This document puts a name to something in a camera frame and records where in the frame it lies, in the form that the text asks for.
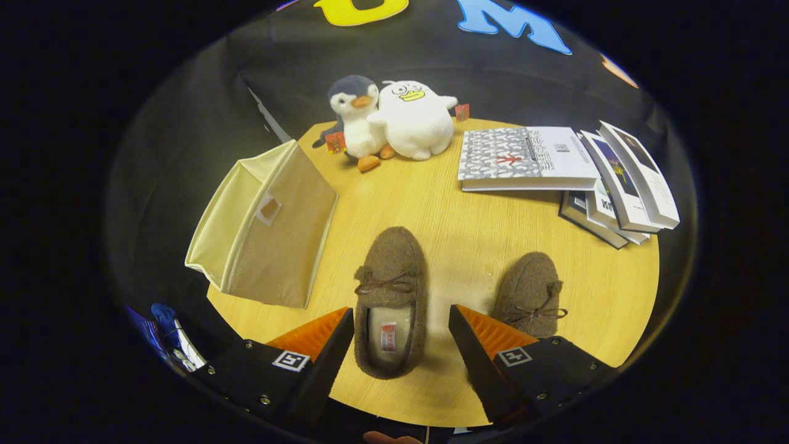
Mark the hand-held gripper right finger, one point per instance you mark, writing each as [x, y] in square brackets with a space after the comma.
[481, 370]

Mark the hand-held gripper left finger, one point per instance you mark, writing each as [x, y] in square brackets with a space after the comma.
[320, 376]

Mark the brown fuzzy slipper shoe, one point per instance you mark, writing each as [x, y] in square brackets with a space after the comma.
[394, 253]
[527, 277]

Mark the beige fabric storage box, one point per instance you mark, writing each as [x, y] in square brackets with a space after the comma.
[277, 246]

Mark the blue cloth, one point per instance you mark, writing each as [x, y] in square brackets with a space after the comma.
[165, 316]

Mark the grey patterned book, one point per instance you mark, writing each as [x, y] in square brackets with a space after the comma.
[499, 157]

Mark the white duck plush toy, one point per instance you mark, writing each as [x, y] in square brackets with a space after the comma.
[413, 129]

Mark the grey penguin plush toy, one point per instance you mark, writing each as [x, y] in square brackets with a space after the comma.
[360, 129]

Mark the white book dark picture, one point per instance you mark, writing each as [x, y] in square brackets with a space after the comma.
[647, 179]

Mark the grey metal bar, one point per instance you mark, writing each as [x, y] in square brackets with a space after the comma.
[268, 114]

